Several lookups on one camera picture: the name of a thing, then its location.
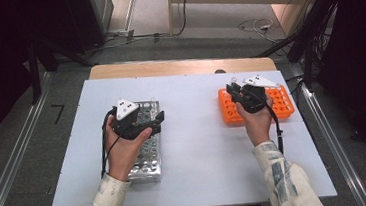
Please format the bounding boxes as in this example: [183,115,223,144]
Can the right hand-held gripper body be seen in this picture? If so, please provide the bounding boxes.
[235,73,283,115]

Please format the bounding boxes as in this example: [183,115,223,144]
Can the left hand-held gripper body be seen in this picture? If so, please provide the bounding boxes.
[109,95,158,142]

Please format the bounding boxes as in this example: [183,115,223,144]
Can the metal test tube rack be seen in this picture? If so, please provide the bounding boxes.
[120,99,168,186]

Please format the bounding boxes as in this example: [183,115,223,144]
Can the orange test tube rack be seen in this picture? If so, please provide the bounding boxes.
[217,81,297,128]

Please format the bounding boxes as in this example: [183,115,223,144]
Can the person's left hand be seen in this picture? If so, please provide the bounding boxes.
[102,110,157,184]

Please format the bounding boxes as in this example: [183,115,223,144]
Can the person's right hand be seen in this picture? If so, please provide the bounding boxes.
[235,94,278,149]

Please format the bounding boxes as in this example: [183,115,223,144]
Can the wooden table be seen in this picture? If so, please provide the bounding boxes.
[86,49,278,88]

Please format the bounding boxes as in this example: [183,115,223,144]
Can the white board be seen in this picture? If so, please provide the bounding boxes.
[37,58,339,206]

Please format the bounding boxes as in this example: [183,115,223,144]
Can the grey cabinet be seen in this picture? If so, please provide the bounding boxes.
[88,0,118,35]

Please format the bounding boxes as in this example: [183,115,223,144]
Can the left hand-held gripper cable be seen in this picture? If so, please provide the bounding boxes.
[94,108,125,178]

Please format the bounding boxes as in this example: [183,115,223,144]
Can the hand-held gripper cable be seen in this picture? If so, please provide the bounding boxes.
[94,108,125,178]
[264,98,285,157]

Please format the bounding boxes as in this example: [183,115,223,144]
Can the right hand-held gripper cable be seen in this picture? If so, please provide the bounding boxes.
[264,98,285,157]

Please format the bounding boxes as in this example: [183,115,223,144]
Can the white floor cable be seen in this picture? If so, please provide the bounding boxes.
[237,15,287,47]

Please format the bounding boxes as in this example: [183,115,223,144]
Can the black stand with cables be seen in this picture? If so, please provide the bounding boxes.
[251,0,351,90]

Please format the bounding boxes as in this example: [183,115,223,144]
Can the metal floor rail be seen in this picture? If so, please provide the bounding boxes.
[0,70,63,206]
[289,56,366,206]

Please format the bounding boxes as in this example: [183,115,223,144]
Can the black hanging cable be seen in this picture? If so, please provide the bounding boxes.
[168,0,194,38]

